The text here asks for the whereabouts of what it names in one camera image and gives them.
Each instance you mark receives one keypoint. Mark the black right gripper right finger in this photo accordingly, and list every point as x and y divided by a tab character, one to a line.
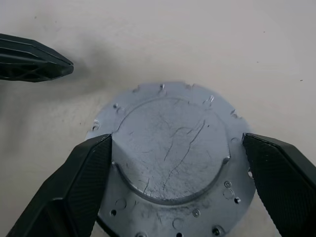
284	187

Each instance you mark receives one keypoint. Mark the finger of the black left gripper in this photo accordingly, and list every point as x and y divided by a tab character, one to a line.
24	42
44	69

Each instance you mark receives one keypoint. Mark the grey round motor cover plate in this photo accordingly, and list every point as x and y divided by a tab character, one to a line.
172	153

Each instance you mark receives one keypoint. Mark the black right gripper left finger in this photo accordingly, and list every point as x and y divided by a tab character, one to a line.
69	187

